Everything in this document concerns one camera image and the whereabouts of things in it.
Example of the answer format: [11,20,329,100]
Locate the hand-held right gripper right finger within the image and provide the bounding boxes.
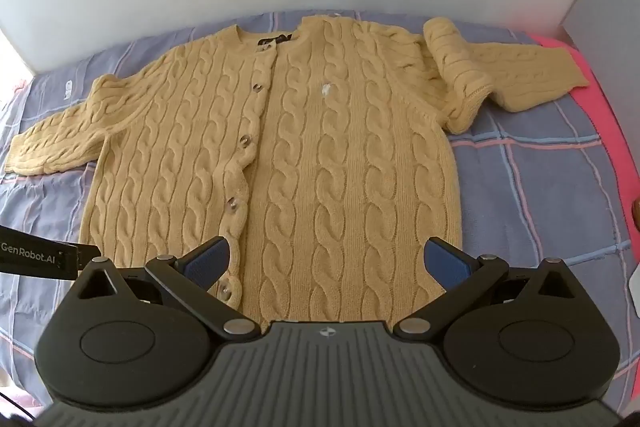
[392,236,584,341]

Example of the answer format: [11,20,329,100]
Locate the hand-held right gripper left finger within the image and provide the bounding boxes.
[70,236,261,341]

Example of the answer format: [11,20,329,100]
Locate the grey plaid bed sheet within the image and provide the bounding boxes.
[0,9,640,413]

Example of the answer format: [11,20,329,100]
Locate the yellow cable-knit cardigan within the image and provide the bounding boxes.
[5,14,591,324]

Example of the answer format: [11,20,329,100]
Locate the pink mattress cover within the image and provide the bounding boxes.
[529,32,640,270]

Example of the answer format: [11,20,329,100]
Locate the white object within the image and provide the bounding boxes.
[625,263,640,314]

